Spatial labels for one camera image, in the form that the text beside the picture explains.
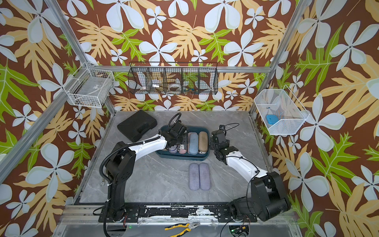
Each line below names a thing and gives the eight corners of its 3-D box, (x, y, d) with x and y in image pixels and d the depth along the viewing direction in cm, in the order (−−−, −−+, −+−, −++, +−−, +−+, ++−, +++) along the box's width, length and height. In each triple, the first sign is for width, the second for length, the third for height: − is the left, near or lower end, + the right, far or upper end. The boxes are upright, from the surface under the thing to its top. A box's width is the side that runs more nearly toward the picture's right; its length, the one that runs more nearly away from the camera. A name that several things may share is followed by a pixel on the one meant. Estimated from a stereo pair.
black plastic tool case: (118, 129, 111) (116, 125, 106) (142, 113, 122) (140, 108, 117) (135, 143, 103) (132, 139, 99) (158, 124, 114) (157, 120, 110)
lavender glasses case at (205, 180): (199, 190, 84) (200, 188, 81) (198, 165, 94) (198, 162, 91) (210, 190, 84) (211, 188, 81) (208, 165, 94) (209, 162, 91)
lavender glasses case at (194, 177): (189, 189, 84) (189, 188, 81) (189, 165, 93) (189, 163, 91) (199, 189, 84) (199, 188, 81) (198, 165, 93) (198, 163, 91)
